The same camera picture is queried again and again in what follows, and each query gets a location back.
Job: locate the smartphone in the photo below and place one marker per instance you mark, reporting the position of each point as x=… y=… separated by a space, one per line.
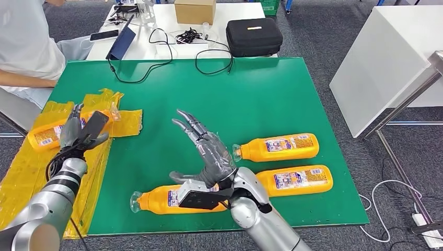
x=104 y=35

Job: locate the green table board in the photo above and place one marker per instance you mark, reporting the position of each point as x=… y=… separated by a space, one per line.
x=242 y=97

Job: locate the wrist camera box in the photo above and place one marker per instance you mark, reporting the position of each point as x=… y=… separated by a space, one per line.
x=200 y=199
x=95 y=124

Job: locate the dark blue tablet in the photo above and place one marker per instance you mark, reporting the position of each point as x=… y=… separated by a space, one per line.
x=121 y=43

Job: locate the small clear cup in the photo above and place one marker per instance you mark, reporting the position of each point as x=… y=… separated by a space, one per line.
x=206 y=27

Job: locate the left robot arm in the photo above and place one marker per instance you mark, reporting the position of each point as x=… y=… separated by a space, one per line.
x=52 y=208

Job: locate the black zip case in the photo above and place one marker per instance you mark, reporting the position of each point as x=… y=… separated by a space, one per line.
x=254 y=38

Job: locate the person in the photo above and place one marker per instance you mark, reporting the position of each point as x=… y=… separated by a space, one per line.
x=24 y=45

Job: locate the metal frame stand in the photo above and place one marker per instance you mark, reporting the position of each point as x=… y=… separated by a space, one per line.
x=437 y=62

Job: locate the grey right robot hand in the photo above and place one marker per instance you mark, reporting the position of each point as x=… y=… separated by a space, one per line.
x=216 y=159

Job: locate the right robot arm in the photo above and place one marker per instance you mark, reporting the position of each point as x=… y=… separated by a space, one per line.
x=249 y=208

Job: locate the person's forearm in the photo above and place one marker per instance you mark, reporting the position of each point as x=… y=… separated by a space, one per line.
x=55 y=2
x=27 y=79

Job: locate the black tool pile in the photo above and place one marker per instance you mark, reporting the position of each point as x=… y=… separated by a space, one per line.
x=123 y=8

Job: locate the cardboard box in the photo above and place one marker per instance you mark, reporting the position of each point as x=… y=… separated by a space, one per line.
x=193 y=12

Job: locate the green crate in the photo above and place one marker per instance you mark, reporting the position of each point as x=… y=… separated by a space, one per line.
x=269 y=6

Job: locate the yellow taped sheet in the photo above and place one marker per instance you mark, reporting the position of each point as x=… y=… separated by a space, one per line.
x=20 y=166

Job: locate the white cabinet table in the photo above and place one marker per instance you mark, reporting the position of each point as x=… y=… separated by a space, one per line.
x=380 y=62

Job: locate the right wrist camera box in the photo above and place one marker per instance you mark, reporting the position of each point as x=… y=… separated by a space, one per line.
x=200 y=199

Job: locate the white bench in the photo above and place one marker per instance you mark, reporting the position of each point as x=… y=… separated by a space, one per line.
x=14 y=111

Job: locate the orange plastic bottle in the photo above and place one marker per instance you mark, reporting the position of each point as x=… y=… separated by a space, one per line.
x=155 y=204
x=297 y=180
x=277 y=147
x=45 y=137

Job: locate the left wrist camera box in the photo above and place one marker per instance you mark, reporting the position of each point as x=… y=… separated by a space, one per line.
x=95 y=124

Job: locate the white power strip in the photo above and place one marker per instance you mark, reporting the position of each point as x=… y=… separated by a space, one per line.
x=424 y=225

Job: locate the clear glass container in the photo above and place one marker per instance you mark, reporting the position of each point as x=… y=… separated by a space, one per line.
x=148 y=12

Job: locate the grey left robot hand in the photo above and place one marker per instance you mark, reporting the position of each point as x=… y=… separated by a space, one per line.
x=71 y=135

